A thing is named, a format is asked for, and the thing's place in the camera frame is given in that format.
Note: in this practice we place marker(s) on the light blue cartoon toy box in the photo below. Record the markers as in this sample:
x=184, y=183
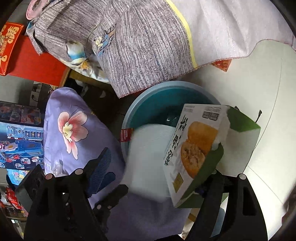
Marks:
x=16, y=176

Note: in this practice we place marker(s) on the blue toy set box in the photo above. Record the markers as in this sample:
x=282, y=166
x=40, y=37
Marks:
x=22, y=136

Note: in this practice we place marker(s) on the teal plastic trash basin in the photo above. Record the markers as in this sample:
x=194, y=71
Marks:
x=161, y=104

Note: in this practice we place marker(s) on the red gift box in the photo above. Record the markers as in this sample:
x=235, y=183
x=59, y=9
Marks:
x=19, y=58

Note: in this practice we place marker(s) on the grey floral sofa cover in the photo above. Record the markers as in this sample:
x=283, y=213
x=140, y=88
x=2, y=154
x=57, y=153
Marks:
x=134, y=45

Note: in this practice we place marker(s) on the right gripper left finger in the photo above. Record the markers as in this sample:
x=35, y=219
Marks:
x=61, y=209

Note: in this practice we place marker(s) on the purple floral table cloth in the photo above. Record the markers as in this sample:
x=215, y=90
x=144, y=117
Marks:
x=73, y=135

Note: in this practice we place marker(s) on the white paper tissue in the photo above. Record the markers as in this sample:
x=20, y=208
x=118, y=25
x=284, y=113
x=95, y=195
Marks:
x=144, y=171

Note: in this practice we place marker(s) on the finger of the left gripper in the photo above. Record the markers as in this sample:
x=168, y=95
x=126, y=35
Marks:
x=102, y=209

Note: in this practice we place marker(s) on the green white pastry box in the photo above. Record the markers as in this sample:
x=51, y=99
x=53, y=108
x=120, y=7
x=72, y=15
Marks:
x=207, y=138

